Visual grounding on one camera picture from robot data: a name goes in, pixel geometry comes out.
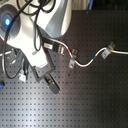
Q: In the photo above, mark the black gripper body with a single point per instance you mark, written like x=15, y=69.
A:
x=44, y=70

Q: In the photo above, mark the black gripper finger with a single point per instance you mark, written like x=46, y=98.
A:
x=52, y=84
x=54, y=46

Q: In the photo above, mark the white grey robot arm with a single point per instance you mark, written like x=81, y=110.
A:
x=31, y=28

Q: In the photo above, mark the white connector plug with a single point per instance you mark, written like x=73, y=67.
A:
x=22, y=78

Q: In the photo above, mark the metal cable clip left upper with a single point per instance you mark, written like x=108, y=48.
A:
x=74, y=52

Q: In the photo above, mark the metal cable clip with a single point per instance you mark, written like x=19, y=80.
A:
x=71, y=63
x=74, y=52
x=105, y=53
x=111, y=45

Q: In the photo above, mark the metal cable clip left lower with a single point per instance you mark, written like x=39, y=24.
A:
x=71, y=63

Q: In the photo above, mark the metal cable clip right lower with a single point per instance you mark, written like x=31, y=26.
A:
x=105, y=53

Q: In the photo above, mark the metal cable clip right upper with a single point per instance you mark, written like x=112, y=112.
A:
x=111, y=45

